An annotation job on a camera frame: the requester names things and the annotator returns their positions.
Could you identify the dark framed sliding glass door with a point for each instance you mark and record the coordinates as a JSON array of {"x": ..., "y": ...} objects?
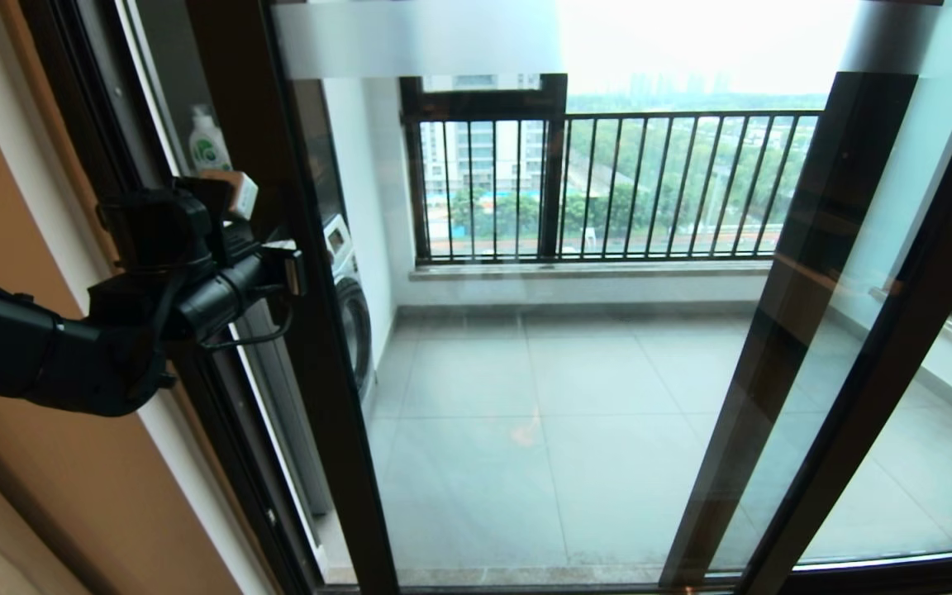
[{"x": 311, "y": 330}]

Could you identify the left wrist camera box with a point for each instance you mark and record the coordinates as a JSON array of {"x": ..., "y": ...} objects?
[{"x": 232, "y": 194}]

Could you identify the white front-load washing machine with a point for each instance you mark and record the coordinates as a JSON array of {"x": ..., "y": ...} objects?
[{"x": 352, "y": 322}]

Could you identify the white detergent bottle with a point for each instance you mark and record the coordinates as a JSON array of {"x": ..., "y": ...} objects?
[{"x": 207, "y": 149}]

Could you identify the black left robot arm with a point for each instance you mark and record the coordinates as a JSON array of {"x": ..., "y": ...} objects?
[{"x": 30, "y": 347}]

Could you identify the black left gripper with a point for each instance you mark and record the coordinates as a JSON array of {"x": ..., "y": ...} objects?
[{"x": 228, "y": 293}]

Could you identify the long black balcony railing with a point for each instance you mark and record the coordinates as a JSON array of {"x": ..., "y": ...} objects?
[{"x": 649, "y": 116}]

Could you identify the dark window frame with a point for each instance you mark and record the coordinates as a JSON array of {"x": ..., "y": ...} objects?
[{"x": 484, "y": 103}]

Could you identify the fixed dark framed glass panel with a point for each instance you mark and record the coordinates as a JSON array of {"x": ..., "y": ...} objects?
[{"x": 765, "y": 372}]

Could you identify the grey high-rise building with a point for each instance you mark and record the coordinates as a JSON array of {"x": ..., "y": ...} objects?
[{"x": 480, "y": 140}]

